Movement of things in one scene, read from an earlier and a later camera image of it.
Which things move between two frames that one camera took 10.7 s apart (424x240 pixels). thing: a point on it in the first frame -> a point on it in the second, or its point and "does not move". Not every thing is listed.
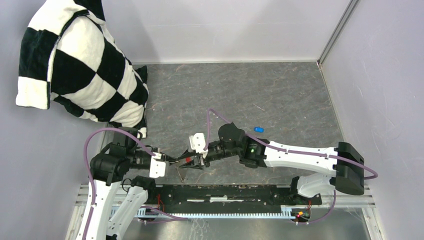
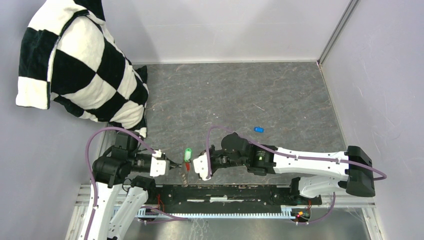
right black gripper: [196, 165] -> [212, 169]
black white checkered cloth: [68, 53] does not move
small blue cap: [259, 129] does not move
